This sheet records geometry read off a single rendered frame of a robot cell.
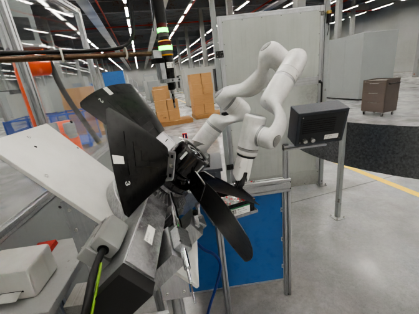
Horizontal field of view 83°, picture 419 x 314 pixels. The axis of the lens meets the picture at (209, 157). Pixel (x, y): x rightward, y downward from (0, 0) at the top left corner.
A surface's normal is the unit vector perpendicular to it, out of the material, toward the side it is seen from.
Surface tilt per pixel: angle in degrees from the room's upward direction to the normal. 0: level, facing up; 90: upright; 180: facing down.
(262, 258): 90
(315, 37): 90
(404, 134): 90
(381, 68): 90
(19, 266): 0
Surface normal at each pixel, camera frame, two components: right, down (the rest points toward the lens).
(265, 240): 0.07, 0.31
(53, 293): -0.11, -0.94
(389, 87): 0.32, 0.27
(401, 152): -0.70, 0.30
